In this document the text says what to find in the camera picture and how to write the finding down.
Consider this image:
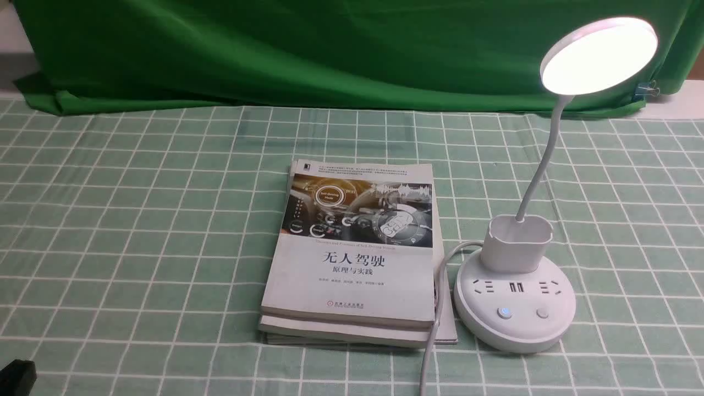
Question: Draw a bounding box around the white desk lamp with socket base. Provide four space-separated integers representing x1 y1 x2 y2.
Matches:
453 16 658 354

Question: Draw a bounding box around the green checkered tablecloth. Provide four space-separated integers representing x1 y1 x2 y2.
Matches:
1 100 703 395

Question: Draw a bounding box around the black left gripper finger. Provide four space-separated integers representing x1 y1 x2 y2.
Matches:
1 359 37 395

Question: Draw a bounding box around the white power cable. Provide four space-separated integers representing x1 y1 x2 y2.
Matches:
419 240 485 396

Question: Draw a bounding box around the green backdrop cloth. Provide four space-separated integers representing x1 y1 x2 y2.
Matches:
14 1 702 116

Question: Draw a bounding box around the blue binder clip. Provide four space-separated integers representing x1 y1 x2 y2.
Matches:
633 80 661 101

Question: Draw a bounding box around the top white self-driving book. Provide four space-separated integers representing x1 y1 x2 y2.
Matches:
261 159 438 329

